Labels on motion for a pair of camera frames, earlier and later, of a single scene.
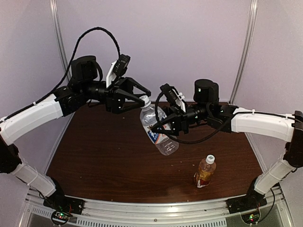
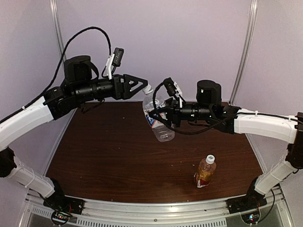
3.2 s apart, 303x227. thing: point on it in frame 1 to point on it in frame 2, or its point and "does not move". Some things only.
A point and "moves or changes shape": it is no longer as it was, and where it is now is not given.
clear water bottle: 150,116 moves or changes shape
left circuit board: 60,217 does not move
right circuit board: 251,218 does not move
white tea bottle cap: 209,159 does not move
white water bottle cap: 147,102 to 147,89
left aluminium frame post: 57,17 does not move
